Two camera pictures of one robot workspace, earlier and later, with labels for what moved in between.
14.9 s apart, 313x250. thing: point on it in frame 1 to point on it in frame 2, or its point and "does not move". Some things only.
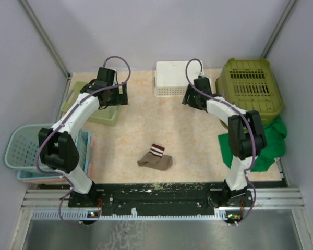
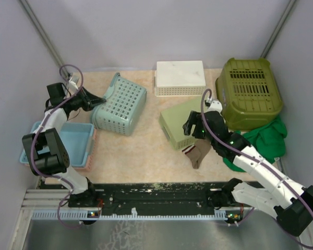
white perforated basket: x=172 y=78 does not move
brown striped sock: x=155 y=158 to x=196 y=152
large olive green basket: x=250 y=85 does not move
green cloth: x=275 y=134 does not move
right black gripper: x=187 y=99 to x=193 y=119
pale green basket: x=109 y=116 to x=172 y=121
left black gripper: x=121 y=99 to x=91 y=100
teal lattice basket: x=21 y=150 to x=118 y=114
